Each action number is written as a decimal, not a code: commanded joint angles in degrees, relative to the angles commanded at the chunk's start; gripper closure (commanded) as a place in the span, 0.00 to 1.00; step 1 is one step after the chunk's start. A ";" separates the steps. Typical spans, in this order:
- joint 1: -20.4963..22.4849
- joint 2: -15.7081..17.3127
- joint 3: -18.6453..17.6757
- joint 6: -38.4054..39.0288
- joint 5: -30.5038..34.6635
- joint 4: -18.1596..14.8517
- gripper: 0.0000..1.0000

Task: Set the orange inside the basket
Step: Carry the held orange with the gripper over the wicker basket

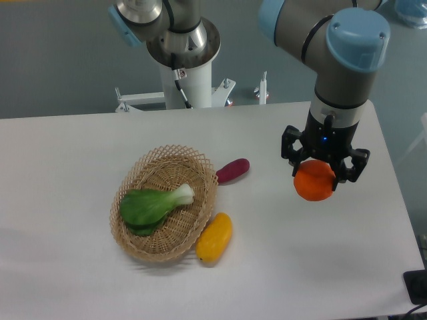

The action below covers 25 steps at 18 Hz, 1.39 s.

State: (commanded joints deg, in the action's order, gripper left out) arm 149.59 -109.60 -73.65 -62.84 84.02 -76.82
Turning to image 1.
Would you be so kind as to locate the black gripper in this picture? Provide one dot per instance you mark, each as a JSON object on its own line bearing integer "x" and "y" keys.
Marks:
{"x": 323, "y": 141}

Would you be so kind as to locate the orange fruit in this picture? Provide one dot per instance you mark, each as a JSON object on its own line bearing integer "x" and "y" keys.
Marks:
{"x": 314, "y": 180}

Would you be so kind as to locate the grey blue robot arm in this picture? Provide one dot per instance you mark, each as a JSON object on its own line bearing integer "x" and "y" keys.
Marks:
{"x": 344, "y": 42}

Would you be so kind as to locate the woven wicker basket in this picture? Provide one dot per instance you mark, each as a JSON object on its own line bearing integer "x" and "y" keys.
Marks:
{"x": 166, "y": 168}

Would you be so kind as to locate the purple sweet potato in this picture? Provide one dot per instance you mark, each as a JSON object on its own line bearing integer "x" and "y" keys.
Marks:
{"x": 233, "y": 170}

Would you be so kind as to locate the yellow mango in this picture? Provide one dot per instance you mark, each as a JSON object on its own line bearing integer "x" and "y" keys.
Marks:
{"x": 214, "y": 239}

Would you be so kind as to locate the blue object top right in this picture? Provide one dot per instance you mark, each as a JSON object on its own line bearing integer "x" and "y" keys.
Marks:
{"x": 412, "y": 12}

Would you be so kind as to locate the black device at edge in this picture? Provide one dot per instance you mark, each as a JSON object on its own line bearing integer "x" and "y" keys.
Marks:
{"x": 415, "y": 282}

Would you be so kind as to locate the green bok choy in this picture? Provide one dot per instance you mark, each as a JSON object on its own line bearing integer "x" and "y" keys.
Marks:
{"x": 144, "y": 210}

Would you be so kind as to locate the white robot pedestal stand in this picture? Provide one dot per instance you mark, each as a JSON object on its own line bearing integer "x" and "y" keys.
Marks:
{"x": 181, "y": 89}

